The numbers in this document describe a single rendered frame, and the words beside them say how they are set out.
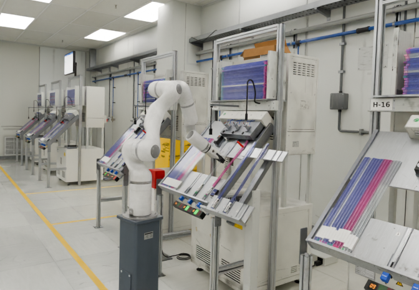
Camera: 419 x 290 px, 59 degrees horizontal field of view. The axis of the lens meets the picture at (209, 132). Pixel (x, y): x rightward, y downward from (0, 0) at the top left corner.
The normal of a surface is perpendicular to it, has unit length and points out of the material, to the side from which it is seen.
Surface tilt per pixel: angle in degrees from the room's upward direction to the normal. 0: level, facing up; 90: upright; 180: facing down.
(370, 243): 45
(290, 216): 90
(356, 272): 90
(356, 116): 90
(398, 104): 90
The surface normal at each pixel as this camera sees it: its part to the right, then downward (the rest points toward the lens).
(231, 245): -0.82, 0.00
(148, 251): 0.71, 0.05
